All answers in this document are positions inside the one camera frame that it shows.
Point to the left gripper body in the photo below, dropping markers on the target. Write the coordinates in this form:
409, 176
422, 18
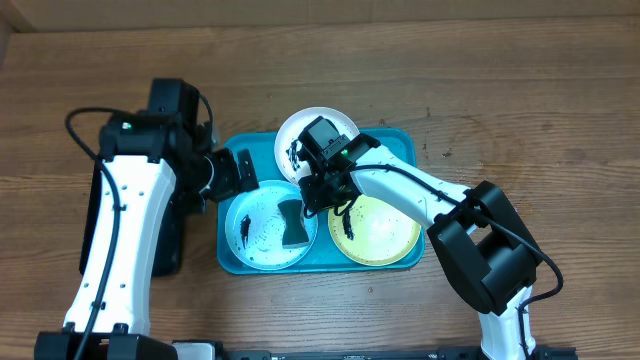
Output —
224, 180

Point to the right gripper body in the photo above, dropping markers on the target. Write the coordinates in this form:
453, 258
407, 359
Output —
327, 193

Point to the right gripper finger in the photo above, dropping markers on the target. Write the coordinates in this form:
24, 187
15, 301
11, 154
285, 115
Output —
305, 207
343, 212

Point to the dark green sponge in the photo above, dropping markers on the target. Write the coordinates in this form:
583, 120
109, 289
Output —
295, 235

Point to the light blue plate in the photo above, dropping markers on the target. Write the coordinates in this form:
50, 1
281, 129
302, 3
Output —
254, 227

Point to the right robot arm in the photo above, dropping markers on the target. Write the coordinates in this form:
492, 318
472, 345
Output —
486, 252

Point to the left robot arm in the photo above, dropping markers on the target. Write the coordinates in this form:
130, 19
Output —
150, 170

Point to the black rectangular water tray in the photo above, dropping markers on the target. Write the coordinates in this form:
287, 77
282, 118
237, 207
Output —
168, 253

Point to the yellow-green plate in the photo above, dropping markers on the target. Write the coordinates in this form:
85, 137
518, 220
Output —
383, 234

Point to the white plate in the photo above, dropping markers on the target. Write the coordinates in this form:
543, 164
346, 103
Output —
287, 145

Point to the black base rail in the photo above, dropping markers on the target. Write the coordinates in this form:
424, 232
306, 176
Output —
375, 354

